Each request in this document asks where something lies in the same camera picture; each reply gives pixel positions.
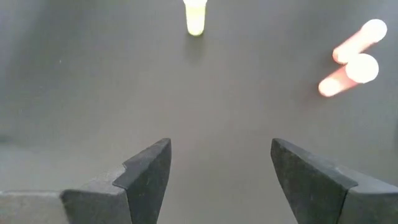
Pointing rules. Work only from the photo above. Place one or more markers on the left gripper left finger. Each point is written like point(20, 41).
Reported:
point(146, 186)

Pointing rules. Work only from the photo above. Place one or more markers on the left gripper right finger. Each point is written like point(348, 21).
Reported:
point(311, 193)

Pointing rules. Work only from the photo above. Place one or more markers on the orange medicine bottle white cap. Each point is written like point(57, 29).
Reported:
point(360, 68)
point(357, 42)

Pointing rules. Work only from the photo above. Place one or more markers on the yellow medicine bottle white cap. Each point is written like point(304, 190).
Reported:
point(195, 18)

